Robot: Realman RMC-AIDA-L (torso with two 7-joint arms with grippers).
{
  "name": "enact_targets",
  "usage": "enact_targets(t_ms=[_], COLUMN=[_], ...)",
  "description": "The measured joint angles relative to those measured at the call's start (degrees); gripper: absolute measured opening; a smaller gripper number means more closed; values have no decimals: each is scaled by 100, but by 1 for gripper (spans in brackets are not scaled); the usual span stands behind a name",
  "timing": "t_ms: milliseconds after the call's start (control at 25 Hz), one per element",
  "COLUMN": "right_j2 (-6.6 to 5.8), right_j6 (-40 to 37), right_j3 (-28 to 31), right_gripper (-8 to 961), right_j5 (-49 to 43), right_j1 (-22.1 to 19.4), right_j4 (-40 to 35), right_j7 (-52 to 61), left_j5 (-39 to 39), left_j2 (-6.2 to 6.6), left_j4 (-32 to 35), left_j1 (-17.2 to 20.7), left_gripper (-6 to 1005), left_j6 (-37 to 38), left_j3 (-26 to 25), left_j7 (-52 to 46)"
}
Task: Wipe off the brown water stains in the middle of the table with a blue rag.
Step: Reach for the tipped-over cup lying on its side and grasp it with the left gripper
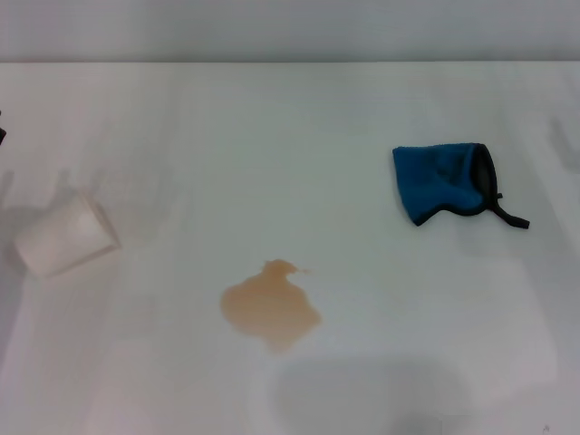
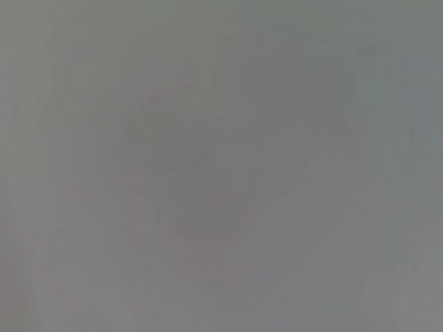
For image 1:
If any white paper cup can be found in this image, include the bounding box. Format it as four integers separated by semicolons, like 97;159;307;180
12;188;122;279

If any blue rag with black trim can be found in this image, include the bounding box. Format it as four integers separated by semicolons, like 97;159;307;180
391;142;531;231

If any brown water stain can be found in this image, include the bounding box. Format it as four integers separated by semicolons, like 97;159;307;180
219;258;324;356

